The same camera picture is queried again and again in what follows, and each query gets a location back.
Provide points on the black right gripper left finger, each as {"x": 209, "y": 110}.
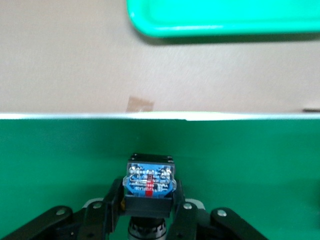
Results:
{"x": 100, "y": 220}

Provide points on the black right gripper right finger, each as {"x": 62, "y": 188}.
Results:
{"x": 190, "y": 220}

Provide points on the green push button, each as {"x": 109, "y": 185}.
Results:
{"x": 148, "y": 182}

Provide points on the green conveyor belt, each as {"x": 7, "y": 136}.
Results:
{"x": 75, "y": 155}

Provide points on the brown tape piece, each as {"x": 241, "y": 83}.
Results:
{"x": 140, "y": 103}

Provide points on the green plastic tray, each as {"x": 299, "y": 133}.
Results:
{"x": 225, "y": 17}

